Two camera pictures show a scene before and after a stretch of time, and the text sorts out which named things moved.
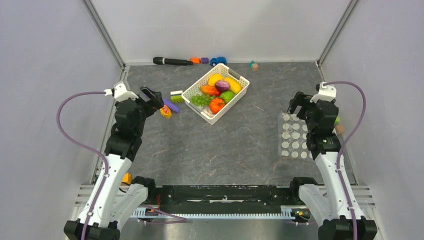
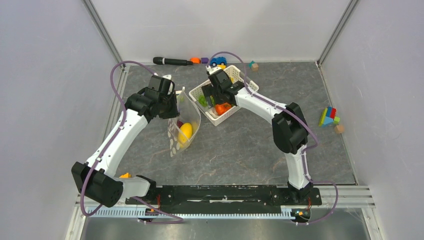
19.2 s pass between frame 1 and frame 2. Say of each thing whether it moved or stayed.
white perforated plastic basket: moved
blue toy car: stayed
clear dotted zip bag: moved
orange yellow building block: stayed
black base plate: stayed
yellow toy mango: moved
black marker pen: stayed
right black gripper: moved
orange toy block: stayed
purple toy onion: moved
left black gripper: moved
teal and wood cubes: stayed
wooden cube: stayed
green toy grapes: stayed
